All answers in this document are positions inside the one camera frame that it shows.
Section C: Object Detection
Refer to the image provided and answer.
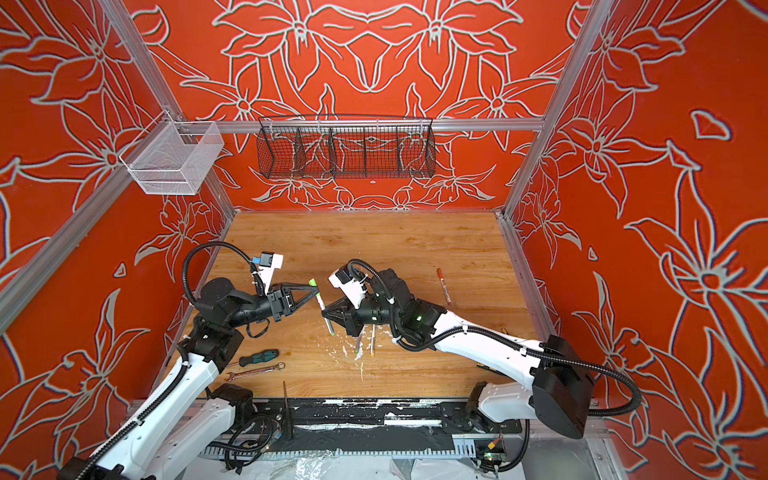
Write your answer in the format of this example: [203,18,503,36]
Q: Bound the black wire basket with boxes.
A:
[256,114,437,180]

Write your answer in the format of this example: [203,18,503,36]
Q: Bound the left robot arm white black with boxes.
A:
[57,241,318,479]

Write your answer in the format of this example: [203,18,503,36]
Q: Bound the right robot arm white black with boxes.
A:
[322,259,643,439]

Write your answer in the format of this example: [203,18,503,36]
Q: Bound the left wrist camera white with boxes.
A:
[249,252,284,295]

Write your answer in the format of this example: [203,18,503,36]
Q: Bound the metal wrench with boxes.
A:
[226,362,286,383]

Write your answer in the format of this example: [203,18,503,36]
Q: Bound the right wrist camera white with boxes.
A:
[328,266,368,310]

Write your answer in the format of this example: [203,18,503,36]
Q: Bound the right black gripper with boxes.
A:
[318,292,404,338]

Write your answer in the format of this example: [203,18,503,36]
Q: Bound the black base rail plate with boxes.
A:
[254,397,523,435]

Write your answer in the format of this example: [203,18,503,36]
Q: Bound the white pen purple end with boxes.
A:
[437,275,453,306]

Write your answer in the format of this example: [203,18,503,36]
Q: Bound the white pen green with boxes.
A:
[314,289,336,336]

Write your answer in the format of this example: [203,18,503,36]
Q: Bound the white mesh basket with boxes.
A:
[119,121,224,196]

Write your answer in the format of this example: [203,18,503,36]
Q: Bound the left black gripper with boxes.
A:
[229,283,318,331]

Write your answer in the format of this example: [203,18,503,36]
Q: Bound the green handle screwdriver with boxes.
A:
[237,349,280,367]

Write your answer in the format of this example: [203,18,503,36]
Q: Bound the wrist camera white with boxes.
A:
[328,266,368,310]
[249,252,284,295]

